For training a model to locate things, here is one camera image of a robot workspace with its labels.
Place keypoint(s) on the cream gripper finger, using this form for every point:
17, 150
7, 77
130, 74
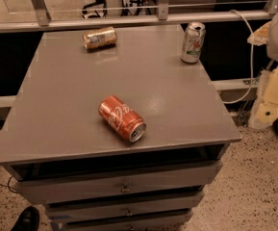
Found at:
260, 36
265, 109

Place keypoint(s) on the silver green 7up can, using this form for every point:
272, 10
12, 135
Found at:
193, 42

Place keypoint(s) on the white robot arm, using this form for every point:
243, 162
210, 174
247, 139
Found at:
272, 43

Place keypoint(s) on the red coke can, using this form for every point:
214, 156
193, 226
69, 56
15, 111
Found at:
124, 120

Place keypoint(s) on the gold brown soda can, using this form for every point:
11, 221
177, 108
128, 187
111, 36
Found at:
99, 38

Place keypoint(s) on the middle grey drawer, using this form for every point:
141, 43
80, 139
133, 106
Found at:
126, 206

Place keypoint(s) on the grey drawer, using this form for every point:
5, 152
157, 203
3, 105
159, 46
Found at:
139, 180
134, 223
126, 206

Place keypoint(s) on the black office chair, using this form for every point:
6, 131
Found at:
90, 10

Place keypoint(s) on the bottom grey drawer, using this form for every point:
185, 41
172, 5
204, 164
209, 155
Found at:
134, 223

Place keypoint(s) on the top grey drawer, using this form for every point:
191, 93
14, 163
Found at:
139, 180

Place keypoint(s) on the grey drawer cabinet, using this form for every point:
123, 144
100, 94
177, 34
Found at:
122, 139

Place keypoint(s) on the black shoe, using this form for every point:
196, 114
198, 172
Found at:
28, 220

